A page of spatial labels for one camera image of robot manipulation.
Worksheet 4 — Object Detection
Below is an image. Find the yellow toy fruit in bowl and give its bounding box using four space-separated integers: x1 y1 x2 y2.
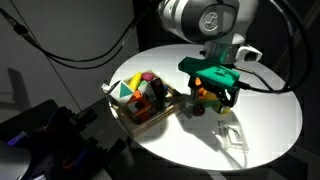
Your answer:
201 91 217 101

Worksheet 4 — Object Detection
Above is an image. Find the black cable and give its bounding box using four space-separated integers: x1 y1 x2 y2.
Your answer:
0 0 158 70

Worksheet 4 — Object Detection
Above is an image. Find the black clamp rack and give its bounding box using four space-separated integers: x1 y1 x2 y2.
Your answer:
0 100 126 180

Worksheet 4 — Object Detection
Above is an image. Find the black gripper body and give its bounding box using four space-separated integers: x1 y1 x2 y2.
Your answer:
188 76 240 107

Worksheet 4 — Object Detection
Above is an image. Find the wooden toy tray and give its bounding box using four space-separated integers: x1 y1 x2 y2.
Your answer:
103 70 185 137

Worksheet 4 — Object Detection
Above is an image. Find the yellow toy banana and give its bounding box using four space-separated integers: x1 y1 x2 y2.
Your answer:
129 72 142 91

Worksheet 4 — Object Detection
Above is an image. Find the clear plastic lid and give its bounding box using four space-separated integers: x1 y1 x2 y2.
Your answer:
218 121 249 153

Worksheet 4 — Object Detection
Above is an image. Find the dark red apple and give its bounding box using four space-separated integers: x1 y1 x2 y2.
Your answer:
192 104 206 116

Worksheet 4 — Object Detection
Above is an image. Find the orange soft cube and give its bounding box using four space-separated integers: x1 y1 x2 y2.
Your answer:
126 90 155 125

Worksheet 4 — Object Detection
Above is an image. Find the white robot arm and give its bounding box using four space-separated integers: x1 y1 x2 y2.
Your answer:
156 0 259 107

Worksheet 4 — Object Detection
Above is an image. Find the pink toy block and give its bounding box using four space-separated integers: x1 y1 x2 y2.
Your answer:
142 73 154 82

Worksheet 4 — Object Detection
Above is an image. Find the white round table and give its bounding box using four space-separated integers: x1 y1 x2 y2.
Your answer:
111 44 303 171

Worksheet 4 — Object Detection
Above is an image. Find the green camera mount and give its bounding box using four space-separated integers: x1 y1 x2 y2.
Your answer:
178 57 240 90

